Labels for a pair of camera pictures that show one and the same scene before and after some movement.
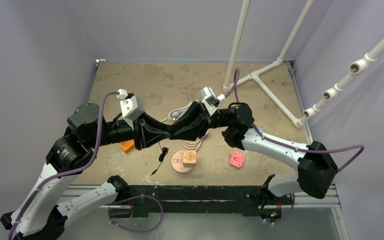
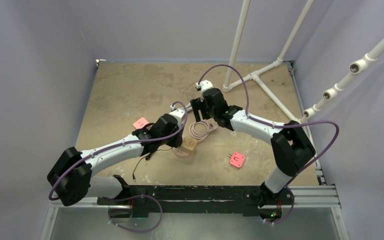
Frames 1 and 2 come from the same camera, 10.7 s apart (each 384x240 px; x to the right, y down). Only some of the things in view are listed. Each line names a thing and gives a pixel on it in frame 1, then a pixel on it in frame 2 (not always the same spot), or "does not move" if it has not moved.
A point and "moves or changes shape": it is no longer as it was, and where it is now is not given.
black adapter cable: [164, 151] -> [148, 157]
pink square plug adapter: [237, 159] does not move
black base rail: [245, 200] does not move
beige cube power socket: [189, 158] moves or changes shape
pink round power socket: [177, 161] -> [180, 153]
